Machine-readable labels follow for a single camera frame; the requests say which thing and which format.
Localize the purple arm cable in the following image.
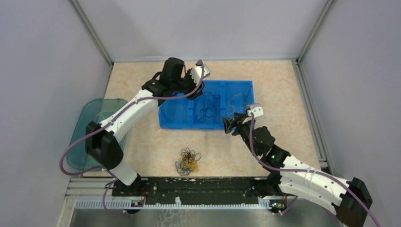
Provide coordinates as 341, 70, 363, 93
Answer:
59, 59, 206, 218
249, 113, 381, 227

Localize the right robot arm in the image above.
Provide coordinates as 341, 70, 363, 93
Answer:
222, 113, 378, 227

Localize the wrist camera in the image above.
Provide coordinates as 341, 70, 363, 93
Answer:
246, 103, 264, 118
190, 64, 210, 86

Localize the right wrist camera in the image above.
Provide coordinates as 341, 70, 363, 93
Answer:
246, 103, 264, 118

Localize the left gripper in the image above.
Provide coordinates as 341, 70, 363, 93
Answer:
172, 68, 206, 101

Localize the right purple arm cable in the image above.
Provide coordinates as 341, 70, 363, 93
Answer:
249, 113, 381, 227

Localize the teal transparent plastic tray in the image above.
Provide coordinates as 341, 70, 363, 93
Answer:
66, 98, 129, 172

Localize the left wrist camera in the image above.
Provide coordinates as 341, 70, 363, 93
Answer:
190, 64, 210, 86

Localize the dark blue cable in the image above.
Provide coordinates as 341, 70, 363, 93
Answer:
194, 91, 222, 123

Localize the coloured cable bundle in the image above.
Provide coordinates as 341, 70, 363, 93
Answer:
174, 147, 203, 177

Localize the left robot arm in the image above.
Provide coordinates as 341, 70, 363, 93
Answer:
85, 57, 210, 196

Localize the blue three-compartment bin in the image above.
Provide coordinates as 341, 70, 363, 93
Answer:
158, 80, 254, 130

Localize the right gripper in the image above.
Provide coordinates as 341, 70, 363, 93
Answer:
222, 112, 259, 157

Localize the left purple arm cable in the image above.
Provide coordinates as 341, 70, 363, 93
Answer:
59, 59, 206, 218

